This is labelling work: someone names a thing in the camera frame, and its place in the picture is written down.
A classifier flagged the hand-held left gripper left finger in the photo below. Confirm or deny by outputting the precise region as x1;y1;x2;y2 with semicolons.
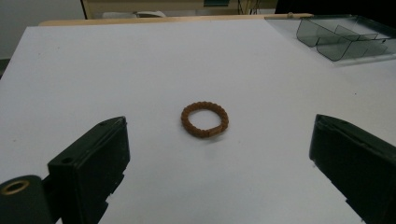
47;116;131;224

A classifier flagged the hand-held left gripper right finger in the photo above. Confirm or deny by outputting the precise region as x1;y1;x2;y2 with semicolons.
308;114;396;224

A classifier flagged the brown braided bracelet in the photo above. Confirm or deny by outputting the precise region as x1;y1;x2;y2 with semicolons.
180;101;230;139

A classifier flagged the clear plastic compartment organizer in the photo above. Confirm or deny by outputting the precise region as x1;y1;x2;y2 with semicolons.
264;13;396;66

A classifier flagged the white table cover sheet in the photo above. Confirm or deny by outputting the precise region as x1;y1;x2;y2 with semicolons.
0;17;396;224

